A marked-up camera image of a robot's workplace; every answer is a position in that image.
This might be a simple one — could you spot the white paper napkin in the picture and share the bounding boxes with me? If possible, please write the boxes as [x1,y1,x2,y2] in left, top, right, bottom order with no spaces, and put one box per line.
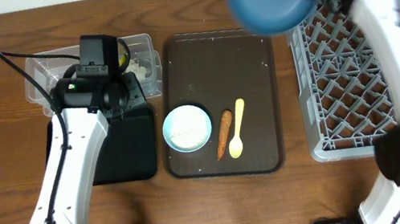
[125,59,147,81]

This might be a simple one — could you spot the colourful snack wrapper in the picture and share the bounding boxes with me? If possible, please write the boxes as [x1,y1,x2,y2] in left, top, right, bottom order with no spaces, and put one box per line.
[119,54,128,65]

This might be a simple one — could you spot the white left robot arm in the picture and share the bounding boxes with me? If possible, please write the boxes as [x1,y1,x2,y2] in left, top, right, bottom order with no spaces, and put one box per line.
[29,72,157,224]

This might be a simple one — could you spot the clear plastic waste bin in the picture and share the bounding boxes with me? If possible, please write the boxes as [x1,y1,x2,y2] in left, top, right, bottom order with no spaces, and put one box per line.
[24,34,162,117]

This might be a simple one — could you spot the grey dishwasher rack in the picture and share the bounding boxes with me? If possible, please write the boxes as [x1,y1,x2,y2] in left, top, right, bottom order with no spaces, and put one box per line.
[287,3,396,162]

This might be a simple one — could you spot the black tray bin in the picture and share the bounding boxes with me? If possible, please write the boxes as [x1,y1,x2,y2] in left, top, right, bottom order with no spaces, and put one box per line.
[58,107,157,195]

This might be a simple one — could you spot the light blue rice bowl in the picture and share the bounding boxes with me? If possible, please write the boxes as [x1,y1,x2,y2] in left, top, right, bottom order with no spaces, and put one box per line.
[162,105,212,153]

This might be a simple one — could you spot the dark brown serving tray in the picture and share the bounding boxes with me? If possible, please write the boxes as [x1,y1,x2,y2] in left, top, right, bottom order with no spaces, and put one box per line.
[162,30,284,178]

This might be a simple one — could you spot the orange carrot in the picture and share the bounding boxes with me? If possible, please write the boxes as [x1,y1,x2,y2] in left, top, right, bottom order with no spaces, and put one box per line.
[217,110,233,160]

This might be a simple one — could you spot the yellow plastic spoon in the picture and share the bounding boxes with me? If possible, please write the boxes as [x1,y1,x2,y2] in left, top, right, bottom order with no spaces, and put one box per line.
[229,98,245,158]

